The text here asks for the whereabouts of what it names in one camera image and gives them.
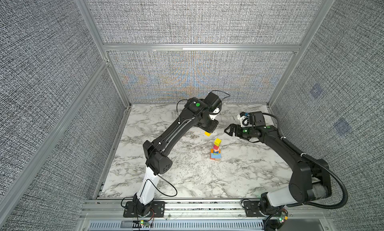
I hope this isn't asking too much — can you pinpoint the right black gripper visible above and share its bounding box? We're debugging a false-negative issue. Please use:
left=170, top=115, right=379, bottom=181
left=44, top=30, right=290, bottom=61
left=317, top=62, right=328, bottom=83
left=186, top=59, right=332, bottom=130
left=224, top=123, right=256, bottom=139

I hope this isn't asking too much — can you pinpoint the aluminium mounting rail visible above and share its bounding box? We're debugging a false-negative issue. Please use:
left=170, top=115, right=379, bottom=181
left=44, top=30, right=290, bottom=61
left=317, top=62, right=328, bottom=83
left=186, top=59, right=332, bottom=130
left=80, top=198, right=331, bottom=220

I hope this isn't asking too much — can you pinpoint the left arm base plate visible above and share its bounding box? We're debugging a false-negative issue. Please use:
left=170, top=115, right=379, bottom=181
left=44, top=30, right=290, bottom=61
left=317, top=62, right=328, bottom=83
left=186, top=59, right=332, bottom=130
left=123, top=201, right=166, bottom=219

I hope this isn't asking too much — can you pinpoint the yellow wood cube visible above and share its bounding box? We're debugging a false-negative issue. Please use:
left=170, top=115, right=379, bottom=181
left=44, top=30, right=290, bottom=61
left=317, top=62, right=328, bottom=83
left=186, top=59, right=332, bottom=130
left=214, top=138, right=222, bottom=147

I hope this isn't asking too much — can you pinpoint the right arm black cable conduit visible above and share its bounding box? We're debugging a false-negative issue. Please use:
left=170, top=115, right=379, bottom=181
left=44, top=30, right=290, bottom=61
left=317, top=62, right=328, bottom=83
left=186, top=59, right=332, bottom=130
left=263, top=112, right=349, bottom=210

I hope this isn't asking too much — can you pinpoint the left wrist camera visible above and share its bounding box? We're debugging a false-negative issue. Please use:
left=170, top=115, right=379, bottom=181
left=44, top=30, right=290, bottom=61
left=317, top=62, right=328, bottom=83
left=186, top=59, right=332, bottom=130
left=205, top=92, right=222, bottom=120

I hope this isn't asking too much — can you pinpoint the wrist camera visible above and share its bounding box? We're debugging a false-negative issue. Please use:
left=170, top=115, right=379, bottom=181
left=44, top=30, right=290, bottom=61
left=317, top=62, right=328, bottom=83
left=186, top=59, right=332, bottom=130
left=205, top=92, right=222, bottom=120
left=237, top=111, right=266, bottom=127

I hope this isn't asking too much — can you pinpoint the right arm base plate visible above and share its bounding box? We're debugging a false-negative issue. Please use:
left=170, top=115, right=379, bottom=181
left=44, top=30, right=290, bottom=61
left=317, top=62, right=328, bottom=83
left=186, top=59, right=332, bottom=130
left=240, top=199, right=285, bottom=217

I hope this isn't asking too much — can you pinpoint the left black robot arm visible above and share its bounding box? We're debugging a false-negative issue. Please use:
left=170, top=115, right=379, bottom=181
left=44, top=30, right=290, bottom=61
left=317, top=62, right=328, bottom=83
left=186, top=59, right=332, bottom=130
left=133, top=92, right=222, bottom=217

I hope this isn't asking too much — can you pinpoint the light blue wood block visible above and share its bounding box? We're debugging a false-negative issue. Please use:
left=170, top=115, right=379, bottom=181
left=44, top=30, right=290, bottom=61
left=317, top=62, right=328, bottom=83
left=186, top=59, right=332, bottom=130
left=210, top=153, right=222, bottom=159

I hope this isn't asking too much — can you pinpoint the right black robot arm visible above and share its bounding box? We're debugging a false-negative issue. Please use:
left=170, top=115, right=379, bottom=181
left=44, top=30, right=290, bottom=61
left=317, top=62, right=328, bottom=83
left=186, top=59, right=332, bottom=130
left=225, top=124, right=332, bottom=215

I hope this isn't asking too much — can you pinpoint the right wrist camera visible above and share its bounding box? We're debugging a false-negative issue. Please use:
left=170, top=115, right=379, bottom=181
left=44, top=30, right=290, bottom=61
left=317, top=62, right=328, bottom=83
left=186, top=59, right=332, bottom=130
left=237, top=111, right=266, bottom=127

